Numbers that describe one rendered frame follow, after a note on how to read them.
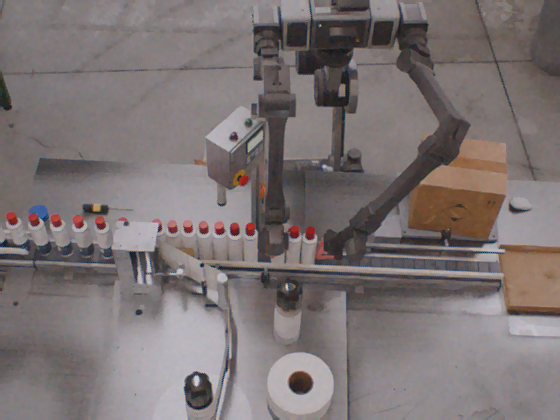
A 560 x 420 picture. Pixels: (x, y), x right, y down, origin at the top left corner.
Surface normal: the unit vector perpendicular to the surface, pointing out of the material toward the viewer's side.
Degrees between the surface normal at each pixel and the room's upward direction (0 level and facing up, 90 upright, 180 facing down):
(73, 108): 0
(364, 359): 0
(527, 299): 0
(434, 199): 90
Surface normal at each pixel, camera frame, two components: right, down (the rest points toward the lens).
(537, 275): 0.03, -0.59
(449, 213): -0.15, 0.80
